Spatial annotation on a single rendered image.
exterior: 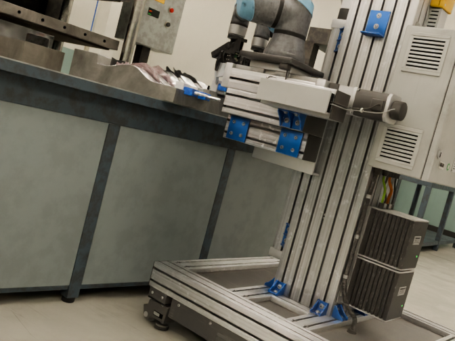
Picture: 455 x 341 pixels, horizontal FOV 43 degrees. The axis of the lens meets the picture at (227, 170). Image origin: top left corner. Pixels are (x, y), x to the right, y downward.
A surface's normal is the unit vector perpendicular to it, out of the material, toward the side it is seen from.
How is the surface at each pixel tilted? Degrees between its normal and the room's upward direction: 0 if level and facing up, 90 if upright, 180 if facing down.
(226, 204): 90
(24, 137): 90
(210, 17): 90
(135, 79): 90
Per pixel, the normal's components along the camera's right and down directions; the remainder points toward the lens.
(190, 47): -0.57, -0.08
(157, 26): 0.71, 0.25
